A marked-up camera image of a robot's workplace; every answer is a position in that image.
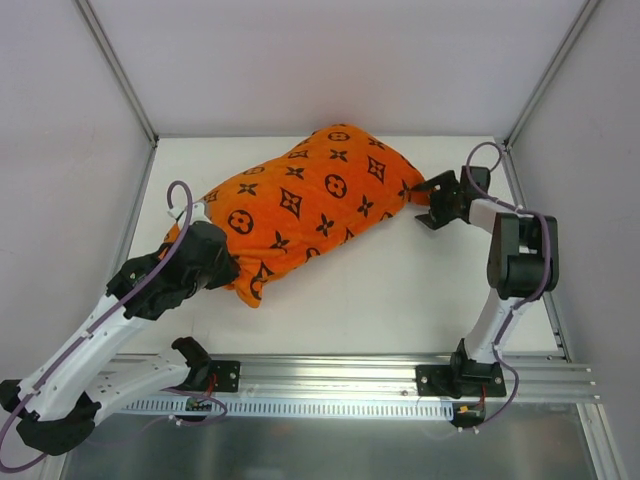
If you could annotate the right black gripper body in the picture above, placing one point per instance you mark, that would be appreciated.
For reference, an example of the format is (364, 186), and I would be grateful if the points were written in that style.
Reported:
(441, 198)

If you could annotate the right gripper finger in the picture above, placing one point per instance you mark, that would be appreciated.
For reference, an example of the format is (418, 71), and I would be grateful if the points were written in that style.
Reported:
(443, 181)
(434, 220)

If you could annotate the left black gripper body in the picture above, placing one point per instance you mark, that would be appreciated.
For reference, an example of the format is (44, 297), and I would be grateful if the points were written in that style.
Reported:
(220, 261)

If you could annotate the orange patterned pillowcase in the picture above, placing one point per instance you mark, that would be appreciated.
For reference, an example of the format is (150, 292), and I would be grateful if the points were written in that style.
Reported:
(329, 188)

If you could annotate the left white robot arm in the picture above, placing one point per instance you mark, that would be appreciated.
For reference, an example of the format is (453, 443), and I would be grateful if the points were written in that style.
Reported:
(56, 408)

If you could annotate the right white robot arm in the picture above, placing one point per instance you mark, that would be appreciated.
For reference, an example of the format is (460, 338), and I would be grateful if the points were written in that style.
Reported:
(522, 265)

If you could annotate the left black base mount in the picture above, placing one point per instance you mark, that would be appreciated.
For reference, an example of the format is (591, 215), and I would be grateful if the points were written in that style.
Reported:
(219, 376)

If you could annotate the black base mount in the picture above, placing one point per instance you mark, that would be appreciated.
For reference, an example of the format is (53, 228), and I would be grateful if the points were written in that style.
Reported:
(219, 376)
(447, 381)

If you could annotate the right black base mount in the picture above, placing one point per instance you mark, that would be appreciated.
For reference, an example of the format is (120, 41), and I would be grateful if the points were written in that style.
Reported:
(447, 381)

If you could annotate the white slotted cable duct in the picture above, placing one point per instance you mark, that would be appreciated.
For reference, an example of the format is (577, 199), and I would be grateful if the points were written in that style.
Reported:
(403, 408)

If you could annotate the aluminium mounting rail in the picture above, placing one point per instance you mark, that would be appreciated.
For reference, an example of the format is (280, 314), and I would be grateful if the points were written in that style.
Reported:
(543, 379)

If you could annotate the left aluminium frame post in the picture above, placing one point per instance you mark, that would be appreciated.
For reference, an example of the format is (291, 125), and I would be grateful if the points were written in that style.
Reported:
(103, 43)

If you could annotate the aluminium frame post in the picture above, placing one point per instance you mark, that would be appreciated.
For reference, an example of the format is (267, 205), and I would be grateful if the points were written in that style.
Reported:
(560, 55)
(103, 43)

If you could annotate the right aluminium frame post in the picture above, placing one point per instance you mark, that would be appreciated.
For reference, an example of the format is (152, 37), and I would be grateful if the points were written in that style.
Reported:
(560, 55)

